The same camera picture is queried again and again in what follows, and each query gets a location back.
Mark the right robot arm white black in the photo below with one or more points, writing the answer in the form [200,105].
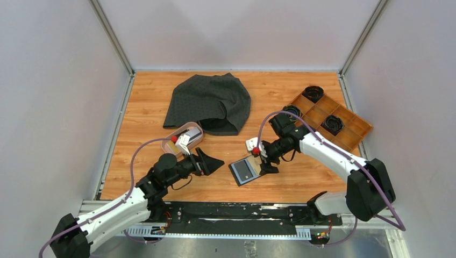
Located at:
[368,186]

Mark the black round part right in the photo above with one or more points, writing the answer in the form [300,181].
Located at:
[333,124]

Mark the white black credit card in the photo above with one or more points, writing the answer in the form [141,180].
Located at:
[194,134]

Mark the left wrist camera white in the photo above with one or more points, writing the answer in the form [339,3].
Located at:
[182,144]

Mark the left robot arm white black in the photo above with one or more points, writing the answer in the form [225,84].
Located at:
[80,236]

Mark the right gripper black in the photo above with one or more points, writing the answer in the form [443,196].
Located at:
[266,167]

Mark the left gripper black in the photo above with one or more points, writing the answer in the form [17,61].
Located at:
[209,164]

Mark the dark grey dotted cloth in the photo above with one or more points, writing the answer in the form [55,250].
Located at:
[219,104]

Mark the black round part left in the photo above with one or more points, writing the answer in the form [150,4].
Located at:
[293,112]

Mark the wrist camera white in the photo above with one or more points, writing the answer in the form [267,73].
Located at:
[182,144]
[255,147]

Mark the black round part top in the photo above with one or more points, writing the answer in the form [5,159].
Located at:
[313,93]

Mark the yellow credit card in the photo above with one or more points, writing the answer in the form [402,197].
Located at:
[255,162]

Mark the orange compartment tray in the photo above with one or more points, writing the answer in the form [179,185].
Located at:
[355,130]

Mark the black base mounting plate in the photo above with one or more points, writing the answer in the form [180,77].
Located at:
[237,219]

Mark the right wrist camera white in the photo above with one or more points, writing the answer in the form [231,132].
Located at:
[255,147]

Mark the black round part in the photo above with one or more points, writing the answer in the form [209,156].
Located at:
[293,112]
[313,93]
[333,124]

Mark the aluminium frame rail front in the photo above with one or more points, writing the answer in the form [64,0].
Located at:
[140,230]

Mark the pink oval tray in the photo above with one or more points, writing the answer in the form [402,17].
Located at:
[169,145]

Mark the black leather card holder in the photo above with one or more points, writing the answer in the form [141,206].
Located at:
[242,172]

